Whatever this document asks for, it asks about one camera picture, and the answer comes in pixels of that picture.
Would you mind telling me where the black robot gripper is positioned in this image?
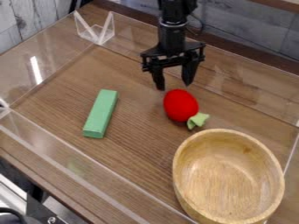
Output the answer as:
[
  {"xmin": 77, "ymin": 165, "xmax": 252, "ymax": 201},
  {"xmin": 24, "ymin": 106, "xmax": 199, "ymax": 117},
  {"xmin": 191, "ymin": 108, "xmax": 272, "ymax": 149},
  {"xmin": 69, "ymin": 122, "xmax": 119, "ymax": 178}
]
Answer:
[{"xmin": 140, "ymin": 42, "xmax": 206, "ymax": 91}]

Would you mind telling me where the red plush strawberry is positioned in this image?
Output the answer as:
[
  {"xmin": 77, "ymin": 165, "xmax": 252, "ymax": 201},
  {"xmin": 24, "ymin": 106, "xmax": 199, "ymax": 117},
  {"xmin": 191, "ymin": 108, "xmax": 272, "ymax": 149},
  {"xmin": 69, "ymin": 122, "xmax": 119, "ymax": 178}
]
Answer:
[{"xmin": 163, "ymin": 89, "xmax": 211, "ymax": 130}]

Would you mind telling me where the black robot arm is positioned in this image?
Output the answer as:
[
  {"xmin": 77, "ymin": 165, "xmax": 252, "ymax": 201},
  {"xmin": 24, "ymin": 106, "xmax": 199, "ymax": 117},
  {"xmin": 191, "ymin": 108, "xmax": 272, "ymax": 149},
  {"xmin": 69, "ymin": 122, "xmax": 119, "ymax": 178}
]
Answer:
[{"xmin": 140, "ymin": 0, "xmax": 206, "ymax": 91}]

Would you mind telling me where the green rectangular block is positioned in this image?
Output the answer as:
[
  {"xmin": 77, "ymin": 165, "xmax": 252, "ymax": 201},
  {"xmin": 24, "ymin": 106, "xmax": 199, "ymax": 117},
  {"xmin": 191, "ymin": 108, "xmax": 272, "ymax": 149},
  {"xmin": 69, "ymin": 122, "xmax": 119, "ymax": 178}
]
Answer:
[{"xmin": 83, "ymin": 89, "xmax": 118, "ymax": 138}]

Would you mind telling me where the wooden bowl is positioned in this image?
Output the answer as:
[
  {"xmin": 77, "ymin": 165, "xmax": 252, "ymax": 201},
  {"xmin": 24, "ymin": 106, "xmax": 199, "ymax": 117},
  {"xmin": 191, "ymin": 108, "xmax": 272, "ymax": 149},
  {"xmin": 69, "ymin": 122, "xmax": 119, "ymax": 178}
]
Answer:
[{"xmin": 172, "ymin": 129, "xmax": 286, "ymax": 224}]

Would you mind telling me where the clear acrylic enclosure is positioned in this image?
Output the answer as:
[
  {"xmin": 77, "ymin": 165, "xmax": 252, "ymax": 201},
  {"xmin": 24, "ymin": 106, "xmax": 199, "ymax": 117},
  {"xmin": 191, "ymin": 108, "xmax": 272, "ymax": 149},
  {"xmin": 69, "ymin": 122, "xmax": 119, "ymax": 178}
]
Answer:
[{"xmin": 0, "ymin": 15, "xmax": 299, "ymax": 224}]

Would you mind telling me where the black metal bracket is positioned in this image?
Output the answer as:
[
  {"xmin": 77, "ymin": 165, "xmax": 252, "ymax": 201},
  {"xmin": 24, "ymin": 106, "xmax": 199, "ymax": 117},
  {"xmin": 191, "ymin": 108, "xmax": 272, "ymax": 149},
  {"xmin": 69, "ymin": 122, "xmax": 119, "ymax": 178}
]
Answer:
[{"xmin": 25, "ymin": 195, "xmax": 68, "ymax": 224}]

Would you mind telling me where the black cable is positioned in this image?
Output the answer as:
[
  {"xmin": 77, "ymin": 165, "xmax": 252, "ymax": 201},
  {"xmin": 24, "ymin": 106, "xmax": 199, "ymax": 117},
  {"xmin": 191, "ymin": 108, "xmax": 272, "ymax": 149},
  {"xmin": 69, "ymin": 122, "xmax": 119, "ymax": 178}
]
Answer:
[{"xmin": 0, "ymin": 206, "xmax": 36, "ymax": 224}]

